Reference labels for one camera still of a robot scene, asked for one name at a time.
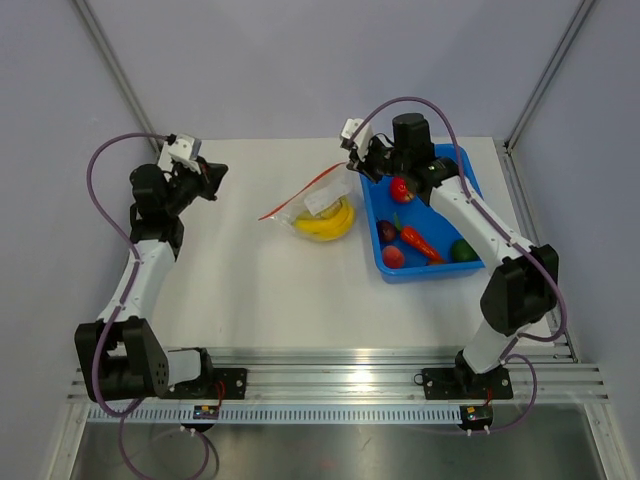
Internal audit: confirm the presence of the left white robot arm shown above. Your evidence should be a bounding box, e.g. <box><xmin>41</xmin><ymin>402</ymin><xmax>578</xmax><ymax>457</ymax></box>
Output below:
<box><xmin>74</xmin><ymin>158</ymin><xmax>228</xmax><ymax>405</ymax></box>

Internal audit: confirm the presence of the aluminium rail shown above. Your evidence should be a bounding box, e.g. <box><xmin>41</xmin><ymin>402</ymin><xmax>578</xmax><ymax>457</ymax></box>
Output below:
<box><xmin>209</xmin><ymin>343</ymin><xmax>609</xmax><ymax>404</ymax></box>

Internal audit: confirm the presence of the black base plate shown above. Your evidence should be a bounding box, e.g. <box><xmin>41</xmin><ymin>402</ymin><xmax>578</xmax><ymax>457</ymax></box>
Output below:
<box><xmin>163</xmin><ymin>367</ymin><xmax>248</xmax><ymax>400</ymax></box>
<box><xmin>414</xmin><ymin>367</ymin><xmax>514</xmax><ymax>400</ymax></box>

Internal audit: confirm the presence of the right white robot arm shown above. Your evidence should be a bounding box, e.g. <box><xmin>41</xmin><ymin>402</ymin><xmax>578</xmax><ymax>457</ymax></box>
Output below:
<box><xmin>340</xmin><ymin>113</ymin><xmax>559</xmax><ymax>398</ymax></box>

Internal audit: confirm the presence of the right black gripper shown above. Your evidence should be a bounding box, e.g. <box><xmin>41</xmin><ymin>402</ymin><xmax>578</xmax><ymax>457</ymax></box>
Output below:
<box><xmin>350</xmin><ymin>136</ymin><xmax>410</xmax><ymax>185</ymax></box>

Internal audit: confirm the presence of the clear zip top bag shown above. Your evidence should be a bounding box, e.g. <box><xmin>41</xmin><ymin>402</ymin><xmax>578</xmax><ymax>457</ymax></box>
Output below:
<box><xmin>258</xmin><ymin>162</ymin><xmax>357</xmax><ymax>242</ymax></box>

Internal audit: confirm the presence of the yellow banana bunch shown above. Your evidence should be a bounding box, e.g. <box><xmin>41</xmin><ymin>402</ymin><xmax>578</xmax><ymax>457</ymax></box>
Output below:
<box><xmin>292</xmin><ymin>196</ymin><xmax>356</xmax><ymax>242</ymax></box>

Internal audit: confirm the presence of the right frame post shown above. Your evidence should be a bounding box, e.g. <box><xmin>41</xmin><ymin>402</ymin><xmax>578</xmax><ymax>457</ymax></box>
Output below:
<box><xmin>503</xmin><ymin>0</ymin><xmax>599</xmax><ymax>155</ymax></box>

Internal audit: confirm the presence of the frame post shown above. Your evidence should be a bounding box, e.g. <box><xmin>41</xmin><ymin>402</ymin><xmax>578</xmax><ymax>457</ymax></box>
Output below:
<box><xmin>69</xmin><ymin>0</ymin><xmax>156</xmax><ymax>133</ymax></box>
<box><xmin>503</xmin><ymin>0</ymin><xmax>599</xmax><ymax>155</ymax></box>

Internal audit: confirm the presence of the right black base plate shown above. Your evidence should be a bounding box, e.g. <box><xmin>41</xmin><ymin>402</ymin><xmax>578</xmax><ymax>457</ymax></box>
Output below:
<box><xmin>414</xmin><ymin>367</ymin><xmax>514</xmax><ymax>400</ymax></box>

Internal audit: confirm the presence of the white slotted cable duct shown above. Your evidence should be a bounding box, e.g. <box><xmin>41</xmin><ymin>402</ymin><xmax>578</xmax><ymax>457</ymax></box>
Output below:
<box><xmin>87</xmin><ymin>404</ymin><xmax>464</xmax><ymax>424</ymax></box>

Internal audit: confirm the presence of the blue plastic bin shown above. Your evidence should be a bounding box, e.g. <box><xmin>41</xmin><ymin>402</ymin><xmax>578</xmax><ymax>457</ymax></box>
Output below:
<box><xmin>356</xmin><ymin>143</ymin><xmax>486</xmax><ymax>285</ymax></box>

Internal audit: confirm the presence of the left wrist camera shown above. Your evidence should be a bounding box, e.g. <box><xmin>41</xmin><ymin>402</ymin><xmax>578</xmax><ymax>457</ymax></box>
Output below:
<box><xmin>165</xmin><ymin>134</ymin><xmax>201</xmax><ymax>174</ymax></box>

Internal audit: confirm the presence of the dark purple plum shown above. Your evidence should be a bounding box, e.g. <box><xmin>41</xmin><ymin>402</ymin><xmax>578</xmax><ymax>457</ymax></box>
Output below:
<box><xmin>376</xmin><ymin>220</ymin><xmax>398</xmax><ymax>245</ymax></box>

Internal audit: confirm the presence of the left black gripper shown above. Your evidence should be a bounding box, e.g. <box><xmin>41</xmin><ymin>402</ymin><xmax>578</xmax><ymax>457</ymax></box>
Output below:
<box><xmin>165</xmin><ymin>156</ymin><xmax>228</xmax><ymax>217</ymax></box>

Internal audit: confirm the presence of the orange carrot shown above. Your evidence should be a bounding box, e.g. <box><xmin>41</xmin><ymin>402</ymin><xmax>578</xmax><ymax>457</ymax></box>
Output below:
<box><xmin>399</xmin><ymin>226</ymin><xmax>445</xmax><ymax>264</ymax></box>

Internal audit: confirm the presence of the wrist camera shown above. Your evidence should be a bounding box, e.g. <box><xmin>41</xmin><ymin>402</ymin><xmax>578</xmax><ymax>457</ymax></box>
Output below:
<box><xmin>165</xmin><ymin>134</ymin><xmax>201</xmax><ymax>174</ymax></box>
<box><xmin>340</xmin><ymin>118</ymin><xmax>374</xmax><ymax>159</ymax></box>

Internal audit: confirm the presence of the green lime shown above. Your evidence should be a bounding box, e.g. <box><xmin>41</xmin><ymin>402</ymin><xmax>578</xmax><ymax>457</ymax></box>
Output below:
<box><xmin>450</xmin><ymin>239</ymin><xmax>479</xmax><ymax>263</ymax></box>

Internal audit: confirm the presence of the left frame post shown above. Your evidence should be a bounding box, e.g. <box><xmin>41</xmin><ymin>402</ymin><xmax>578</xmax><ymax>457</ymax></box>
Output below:
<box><xmin>69</xmin><ymin>0</ymin><xmax>156</xmax><ymax>133</ymax></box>

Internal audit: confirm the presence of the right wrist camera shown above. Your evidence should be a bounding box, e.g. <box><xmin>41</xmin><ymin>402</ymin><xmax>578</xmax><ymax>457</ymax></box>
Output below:
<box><xmin>340</xmin><ymin>118</ymin><xmax>374</xmax><ymax>159</ymax></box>

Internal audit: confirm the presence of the red apple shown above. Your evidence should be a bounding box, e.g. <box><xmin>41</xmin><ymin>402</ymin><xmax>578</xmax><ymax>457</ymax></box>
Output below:
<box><xmin>389</xmin><ymin>177</ymin><xmax>415</xmax><ymax>204</ymax></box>

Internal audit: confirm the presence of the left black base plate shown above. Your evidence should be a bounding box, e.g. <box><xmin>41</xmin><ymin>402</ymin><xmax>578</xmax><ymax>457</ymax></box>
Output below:
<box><xmin>163</xmin><ymin>367</ymin><xmax>248</xmax><ymax>400</ymax></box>

